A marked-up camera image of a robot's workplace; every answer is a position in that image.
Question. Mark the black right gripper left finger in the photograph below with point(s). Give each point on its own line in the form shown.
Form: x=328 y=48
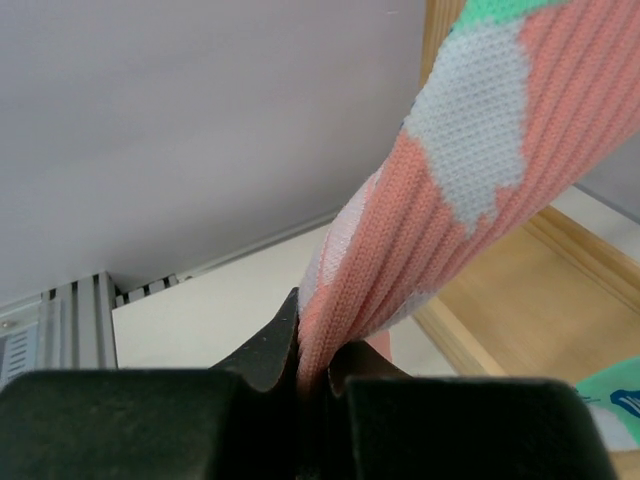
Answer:
x=234 y=420

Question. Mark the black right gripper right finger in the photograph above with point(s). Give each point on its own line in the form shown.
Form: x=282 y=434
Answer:
x=384 y=424

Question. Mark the mint green sock blue hexagon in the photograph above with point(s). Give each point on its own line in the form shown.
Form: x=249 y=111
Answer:
x=612 y=397

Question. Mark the wooden rack base tray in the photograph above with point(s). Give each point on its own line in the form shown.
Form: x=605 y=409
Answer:
x=550 y=298

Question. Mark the aluminium rail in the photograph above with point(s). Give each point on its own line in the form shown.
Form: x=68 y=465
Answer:
x=69 y=327

